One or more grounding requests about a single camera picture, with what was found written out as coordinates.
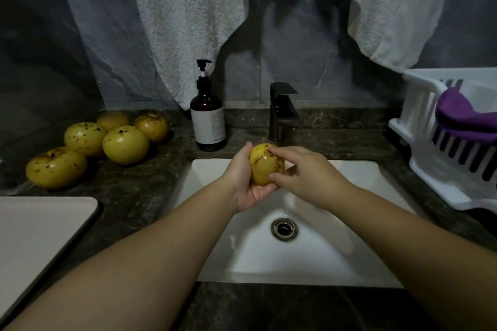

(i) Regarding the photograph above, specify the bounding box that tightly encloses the group of yellow apples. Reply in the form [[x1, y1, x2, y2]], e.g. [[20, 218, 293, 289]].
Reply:
[[25, 111, 170, 191]]

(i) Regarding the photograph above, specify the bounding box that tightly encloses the person's left forearm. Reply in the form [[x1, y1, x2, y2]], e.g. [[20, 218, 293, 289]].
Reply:
[[4, 187, 238, 331]]

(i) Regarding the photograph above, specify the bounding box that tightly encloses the metal sink drain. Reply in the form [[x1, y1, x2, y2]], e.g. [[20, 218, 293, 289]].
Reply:
[[270, 217, 300, 242]]

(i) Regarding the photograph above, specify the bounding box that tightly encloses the spotted yellow apple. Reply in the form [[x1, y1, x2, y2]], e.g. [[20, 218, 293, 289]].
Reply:
[[248, 142, 287, 187]]

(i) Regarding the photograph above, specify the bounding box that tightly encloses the white plastic basket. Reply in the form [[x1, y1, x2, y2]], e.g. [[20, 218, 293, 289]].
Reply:
[[388, 68, 497, 214]]

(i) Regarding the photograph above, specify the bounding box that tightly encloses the white sink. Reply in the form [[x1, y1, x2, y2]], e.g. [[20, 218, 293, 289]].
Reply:
[[167, 158, 420, 289]]

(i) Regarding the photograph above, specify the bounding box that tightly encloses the black faucet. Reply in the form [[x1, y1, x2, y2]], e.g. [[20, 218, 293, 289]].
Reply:
[[269, 82, 300, 145]]

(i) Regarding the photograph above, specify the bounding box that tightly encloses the person's right hand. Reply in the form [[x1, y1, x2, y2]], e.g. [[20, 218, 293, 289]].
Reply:
[[267, 145, 357, 210]]

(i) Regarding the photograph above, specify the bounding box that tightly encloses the white hanging towel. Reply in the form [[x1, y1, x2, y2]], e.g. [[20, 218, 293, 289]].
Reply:
[[112, 0, 454, 109]]

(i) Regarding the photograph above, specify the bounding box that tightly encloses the purple cloth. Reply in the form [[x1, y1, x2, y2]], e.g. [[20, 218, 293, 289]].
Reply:
[[435, 86, 497, 145]]

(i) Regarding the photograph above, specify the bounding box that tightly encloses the person's left hand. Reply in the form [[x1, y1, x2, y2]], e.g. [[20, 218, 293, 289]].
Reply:
[[217, 141, 281, 215]]

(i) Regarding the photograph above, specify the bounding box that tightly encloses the person's right forearm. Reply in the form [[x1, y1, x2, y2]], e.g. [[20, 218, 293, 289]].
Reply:
[[334, 183, 497, 331]]

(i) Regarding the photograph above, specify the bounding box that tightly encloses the dark soap pump bottle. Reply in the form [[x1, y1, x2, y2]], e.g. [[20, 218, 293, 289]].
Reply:
[[189, 58, 228, 153]]

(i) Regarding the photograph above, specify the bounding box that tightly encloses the beige plastic tray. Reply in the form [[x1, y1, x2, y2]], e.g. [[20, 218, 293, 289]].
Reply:
[[0, 195, 100, 320]]

